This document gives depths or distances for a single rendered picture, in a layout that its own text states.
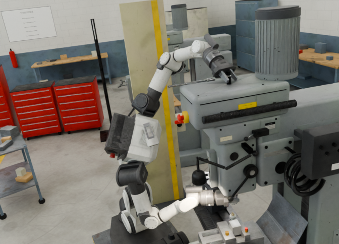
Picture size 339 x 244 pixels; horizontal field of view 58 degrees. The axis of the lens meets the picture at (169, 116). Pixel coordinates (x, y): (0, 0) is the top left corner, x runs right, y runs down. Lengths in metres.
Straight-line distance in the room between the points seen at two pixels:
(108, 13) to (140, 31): 7.28
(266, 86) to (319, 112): 0.35
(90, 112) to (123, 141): 4.43
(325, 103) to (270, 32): 0.46
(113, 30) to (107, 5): 0.76
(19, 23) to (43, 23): 0.66
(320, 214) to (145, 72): 2.07
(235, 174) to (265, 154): 0.18
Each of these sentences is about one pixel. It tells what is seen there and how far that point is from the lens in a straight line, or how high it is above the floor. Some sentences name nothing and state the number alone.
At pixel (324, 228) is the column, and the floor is 1.08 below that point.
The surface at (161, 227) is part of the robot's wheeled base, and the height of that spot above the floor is 0.57.
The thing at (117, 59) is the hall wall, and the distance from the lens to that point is 10.49.
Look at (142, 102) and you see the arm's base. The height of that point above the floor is 1.76.
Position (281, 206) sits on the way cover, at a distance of 2.11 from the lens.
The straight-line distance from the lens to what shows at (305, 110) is 1.64.
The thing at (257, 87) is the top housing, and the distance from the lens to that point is 1.45.
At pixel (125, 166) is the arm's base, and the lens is 1.77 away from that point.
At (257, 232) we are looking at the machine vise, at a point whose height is 0.99.
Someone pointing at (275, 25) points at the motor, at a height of 2.14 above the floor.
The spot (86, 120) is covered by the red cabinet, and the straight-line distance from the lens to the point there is 6.20.
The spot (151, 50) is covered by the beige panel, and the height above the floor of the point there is 1.83.
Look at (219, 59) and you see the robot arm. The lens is 1.54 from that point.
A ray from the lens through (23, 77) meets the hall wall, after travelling 10.80.
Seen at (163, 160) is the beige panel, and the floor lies 0.59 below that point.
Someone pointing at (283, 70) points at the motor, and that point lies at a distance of 1.53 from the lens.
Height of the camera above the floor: 2.30
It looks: 21 degrees down
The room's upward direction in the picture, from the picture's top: 6 degrees counter-clockwise
